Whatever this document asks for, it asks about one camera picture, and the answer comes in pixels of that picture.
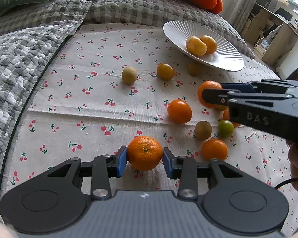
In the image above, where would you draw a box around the small orange-yellow tomato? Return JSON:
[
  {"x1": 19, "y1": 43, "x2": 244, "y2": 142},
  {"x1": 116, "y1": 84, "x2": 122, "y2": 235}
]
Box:
[{"x1": 157, "y1": 63, "x2": 175, "y2": 81}]

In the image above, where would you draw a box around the wooden desk shelf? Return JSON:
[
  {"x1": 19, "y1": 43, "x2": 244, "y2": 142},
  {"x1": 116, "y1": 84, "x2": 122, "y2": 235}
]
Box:
[{"x1": 242, "y1": 0, "x2": 298, "y2": 66}]

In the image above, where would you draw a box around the large yellow tomato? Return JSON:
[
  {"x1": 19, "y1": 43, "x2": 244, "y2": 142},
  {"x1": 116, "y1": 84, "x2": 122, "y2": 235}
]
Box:
[
  {"x1": 186, "y1": 36, "x2": 207, "y2": 57},
  {"x1": 200, "y1": 35, "x2": 217, "y2": 54}
]

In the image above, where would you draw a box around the orange mandarin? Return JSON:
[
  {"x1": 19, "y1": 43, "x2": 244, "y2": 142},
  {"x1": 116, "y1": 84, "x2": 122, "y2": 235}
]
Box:
[
  {"x1": 201, "y1": 139, "x2": 228, "y2": 161},
  {"x1": 127, "y1": 136, "x2": 163, "y2": 171},
  {"x1": 197, "y1": 80, "x2": 222, "y2": 108}
]

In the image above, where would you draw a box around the brownish green tomato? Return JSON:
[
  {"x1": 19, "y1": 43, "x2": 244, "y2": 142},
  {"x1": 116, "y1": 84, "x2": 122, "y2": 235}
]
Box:
[{"x1": 194, "y1": 121, "x2": 212, "y2": 141}]

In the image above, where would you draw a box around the orange cherry tomato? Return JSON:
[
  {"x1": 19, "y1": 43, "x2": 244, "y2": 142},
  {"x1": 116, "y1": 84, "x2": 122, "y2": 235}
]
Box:
[{"x1": 167, "y1": 99, "x2": 192, "y2": 124}]

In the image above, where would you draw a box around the yellow fruit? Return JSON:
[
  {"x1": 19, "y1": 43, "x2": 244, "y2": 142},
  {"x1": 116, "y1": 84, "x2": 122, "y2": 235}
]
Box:
[{"x1": 187, "y1": 62, "x2": 203, "y2": 77}]

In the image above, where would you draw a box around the cherry print cloth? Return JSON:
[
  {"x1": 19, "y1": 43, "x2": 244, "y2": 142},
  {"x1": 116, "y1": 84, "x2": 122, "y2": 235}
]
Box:
[{"x1": 0, "y1": 22, "x2": 298, "y2": 237}]

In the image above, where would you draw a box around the beige longan fruit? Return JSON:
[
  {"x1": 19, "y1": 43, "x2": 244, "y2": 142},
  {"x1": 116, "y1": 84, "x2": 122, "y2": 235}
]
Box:
[{"x1": 122, "y1": 67, "x2": 137, "y2": 85}]

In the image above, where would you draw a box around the grey curtain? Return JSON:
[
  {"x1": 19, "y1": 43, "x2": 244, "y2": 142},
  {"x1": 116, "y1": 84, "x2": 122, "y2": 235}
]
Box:
[{"x1": 225, "y1": 0, "x2": 257, "y2": 33}]

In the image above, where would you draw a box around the white ribbed plate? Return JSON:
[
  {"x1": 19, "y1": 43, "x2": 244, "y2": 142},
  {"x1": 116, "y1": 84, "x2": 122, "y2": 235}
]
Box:
[{"x1": 163, "y1": 20, "x2": 244, "y2": 71}]

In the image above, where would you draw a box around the grey checkered quilt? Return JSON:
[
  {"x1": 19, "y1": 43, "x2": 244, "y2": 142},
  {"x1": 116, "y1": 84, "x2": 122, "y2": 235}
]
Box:
[{"x1": 0, "y1": 0, "x2": 255, "y2": 179}]

